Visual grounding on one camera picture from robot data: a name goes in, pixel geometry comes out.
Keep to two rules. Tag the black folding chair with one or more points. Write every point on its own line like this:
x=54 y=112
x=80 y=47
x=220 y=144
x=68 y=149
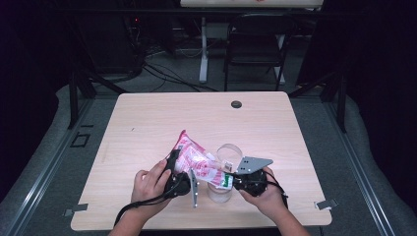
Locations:
x=255 y=39

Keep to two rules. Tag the dark computer tower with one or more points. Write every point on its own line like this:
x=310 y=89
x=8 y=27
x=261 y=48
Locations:
x=108 y=42

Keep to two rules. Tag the clear glass jar with hinged lid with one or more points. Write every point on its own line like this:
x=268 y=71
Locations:
x=219 y=195

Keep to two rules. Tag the person's left hand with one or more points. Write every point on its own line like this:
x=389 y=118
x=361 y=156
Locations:
x=147 y=190

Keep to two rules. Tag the red and white snack bag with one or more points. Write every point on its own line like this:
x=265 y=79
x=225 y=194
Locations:
x=196 y=160

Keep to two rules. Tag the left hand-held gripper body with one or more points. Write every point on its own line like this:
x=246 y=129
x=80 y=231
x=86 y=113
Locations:
x=178 y=187

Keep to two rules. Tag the aluminium floor rail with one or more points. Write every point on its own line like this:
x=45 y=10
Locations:
x=360 y=173
x=39 y=183

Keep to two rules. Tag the black tape strip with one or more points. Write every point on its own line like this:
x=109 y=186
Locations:
x=87 y=126

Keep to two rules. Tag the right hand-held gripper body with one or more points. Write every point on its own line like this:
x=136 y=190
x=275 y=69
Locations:
x=252 y=165

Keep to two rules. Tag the grey tape piece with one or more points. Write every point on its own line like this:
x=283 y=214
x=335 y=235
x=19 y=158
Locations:
x=326 y=204
x=78 y=207

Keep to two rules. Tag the person's right hand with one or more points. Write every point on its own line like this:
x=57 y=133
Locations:
x=270 y=200

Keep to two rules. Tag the black tape square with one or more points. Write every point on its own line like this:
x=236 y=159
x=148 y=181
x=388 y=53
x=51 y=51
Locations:
x=72 y=144

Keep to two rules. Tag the black metal stand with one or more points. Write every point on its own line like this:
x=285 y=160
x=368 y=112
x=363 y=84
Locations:
x=72 y=105
x=342 y=105

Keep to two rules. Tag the dark round table grommet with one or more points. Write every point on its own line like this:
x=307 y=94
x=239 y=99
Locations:
x=236 y=104

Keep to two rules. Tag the black metal crossbar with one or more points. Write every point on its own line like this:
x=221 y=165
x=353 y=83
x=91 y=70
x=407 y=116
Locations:
x=131 y=11

